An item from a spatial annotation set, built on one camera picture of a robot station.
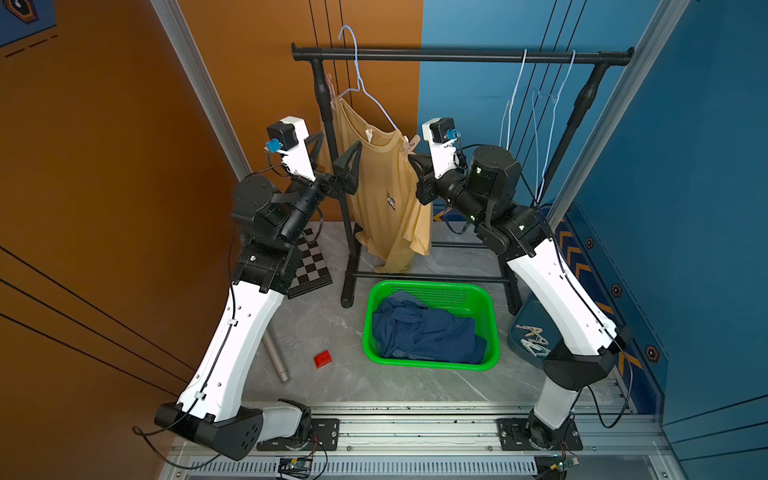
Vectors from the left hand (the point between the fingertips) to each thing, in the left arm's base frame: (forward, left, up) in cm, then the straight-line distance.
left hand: (339, 136), depth 51 cm
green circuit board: (-43, +14, -62) cm, 76 cm away
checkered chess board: (+12, +19, -56) cm, 61 cm away
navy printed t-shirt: (-13, -12, -47) cm, 50 cm away
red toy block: (-18, +11, -59) cm, 62 cm away
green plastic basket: (-2, -35, -53) cm, 63 cm away
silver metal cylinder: (-22, +21, -58) cm, 66 cm away
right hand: (+4, -14, -6) cm, 16 cm away
